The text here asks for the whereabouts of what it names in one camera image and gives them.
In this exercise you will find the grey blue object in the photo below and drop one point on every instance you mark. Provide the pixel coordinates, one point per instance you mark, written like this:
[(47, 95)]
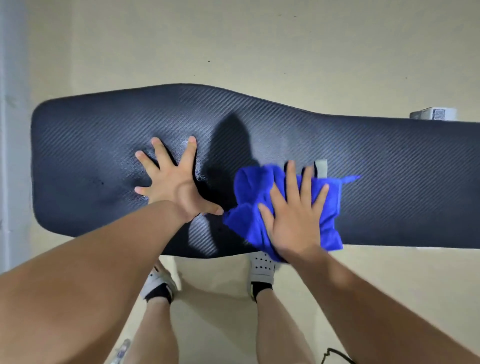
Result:
[(122, 351)]

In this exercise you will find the person's right forearm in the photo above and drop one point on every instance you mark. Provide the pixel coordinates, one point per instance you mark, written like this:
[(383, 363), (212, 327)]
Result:
[(367, 311)]

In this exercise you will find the person's right black sock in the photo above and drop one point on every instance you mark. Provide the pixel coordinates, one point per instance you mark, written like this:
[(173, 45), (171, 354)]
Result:
[(261, 289)]

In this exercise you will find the person's left little finger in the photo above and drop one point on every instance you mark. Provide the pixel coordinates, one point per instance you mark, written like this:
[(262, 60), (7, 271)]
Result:
[(144, 191)]

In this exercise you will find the person's right white shoe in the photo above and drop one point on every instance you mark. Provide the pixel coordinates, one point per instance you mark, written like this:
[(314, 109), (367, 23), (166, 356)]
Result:
[(261, 268)]

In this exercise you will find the person's left hand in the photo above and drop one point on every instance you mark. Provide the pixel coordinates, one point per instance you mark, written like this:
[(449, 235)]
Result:
[(174, 191)]

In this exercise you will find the white box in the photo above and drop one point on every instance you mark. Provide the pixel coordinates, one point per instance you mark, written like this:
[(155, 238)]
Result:
[(435, 113)]

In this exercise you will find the person's left white shoe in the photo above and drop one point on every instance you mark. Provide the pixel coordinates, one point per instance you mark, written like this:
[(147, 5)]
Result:
[(155, 279)]

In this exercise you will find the person's right middle finger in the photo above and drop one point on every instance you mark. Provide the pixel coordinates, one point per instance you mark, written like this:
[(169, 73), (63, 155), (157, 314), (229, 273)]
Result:
[(292, 183)]

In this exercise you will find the person's leg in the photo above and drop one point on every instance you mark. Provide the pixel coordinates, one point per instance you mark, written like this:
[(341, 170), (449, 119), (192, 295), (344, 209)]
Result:
[(281, 330), (153, 333)]

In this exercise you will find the person's left leg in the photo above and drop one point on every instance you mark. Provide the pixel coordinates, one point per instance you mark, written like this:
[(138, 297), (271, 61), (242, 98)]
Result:
[(153, 333)]

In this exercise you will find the person's black sock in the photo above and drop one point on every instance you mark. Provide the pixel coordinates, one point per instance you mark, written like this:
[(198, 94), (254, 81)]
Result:
[(159, 293), (261, 289)]

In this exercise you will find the person's left thumb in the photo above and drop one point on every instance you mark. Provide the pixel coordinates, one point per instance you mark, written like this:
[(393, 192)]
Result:
[(210, 207)]

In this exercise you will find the person's white shoe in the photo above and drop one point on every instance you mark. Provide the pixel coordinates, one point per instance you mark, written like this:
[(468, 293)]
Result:
[(155, 279), (261, 268)]

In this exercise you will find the person's left middle finger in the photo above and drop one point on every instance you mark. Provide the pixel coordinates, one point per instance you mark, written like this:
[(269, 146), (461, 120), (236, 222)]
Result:
[(164, 155)]

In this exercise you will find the black textured bench pad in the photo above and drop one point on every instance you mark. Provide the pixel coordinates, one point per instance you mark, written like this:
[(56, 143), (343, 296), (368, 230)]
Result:
[(393, 187)]

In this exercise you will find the grey fabric tag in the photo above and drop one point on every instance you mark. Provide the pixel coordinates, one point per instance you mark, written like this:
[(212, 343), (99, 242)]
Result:
[(320, 168)]

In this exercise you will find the person's left forearm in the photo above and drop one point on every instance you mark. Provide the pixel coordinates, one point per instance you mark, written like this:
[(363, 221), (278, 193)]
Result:
[(75, 285)]

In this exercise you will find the person's right thumb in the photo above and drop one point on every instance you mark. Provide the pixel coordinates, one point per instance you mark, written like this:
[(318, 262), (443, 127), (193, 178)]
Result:
[(267, 218)]

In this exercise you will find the person's right little finger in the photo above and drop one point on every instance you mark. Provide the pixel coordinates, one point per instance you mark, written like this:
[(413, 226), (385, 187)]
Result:
[(321, 198)]

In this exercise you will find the person's right leg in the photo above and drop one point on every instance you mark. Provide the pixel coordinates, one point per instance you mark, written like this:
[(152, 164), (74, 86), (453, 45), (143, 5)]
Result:
[(281, 330)]

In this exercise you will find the person's left black sock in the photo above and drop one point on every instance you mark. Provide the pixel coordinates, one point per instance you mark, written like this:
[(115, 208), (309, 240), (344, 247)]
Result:
[(159, 293)]

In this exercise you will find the person's right hand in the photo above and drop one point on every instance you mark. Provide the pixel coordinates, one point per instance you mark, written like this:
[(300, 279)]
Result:
[(296, 232)]

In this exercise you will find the blue microfibre cloth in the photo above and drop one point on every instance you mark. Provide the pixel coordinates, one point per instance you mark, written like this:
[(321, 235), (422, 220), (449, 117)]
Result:
[(251, 225)]

